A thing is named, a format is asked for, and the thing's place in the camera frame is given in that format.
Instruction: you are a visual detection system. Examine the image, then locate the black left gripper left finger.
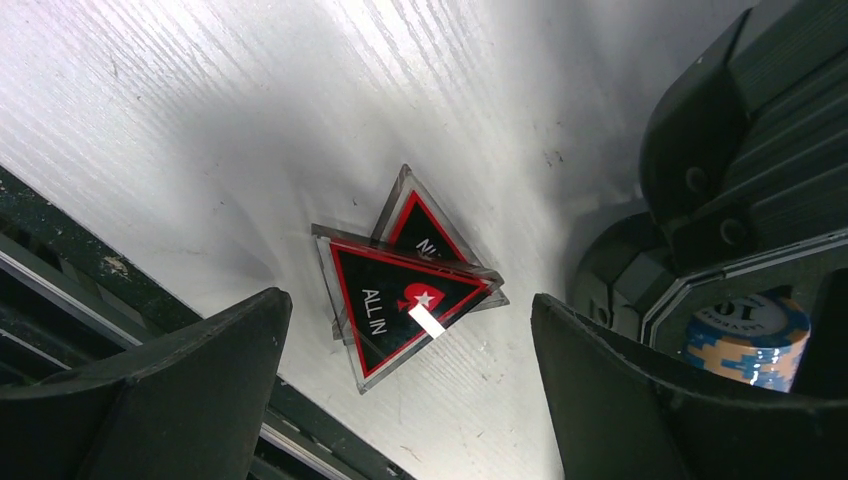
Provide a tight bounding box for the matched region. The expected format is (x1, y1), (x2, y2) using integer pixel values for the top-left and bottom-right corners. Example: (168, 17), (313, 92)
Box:
(1, 287), (292, 479)

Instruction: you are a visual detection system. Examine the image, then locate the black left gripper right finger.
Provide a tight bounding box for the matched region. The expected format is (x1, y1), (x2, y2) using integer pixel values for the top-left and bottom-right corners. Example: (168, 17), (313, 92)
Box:
(530, 293), (847, 479)

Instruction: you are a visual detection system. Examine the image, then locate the orange-blue chip stack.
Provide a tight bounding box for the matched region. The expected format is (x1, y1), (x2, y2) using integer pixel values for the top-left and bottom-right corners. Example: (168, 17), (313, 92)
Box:
(681, 292), (811, 393)

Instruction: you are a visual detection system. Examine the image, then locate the black poker set case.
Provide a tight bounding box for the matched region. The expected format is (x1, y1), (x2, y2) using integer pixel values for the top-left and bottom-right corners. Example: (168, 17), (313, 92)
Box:
(568, 1), (847, 399)

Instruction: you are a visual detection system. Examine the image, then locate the triangular all in marker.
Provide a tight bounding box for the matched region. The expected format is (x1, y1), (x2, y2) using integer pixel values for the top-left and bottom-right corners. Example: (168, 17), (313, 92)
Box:
(311, 224), (503, 393)
(369, 164), (510, 313)

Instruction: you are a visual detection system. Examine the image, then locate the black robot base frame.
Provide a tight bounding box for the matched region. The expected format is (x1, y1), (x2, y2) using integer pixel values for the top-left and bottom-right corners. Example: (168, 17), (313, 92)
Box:
(0, 165), (419, 480)

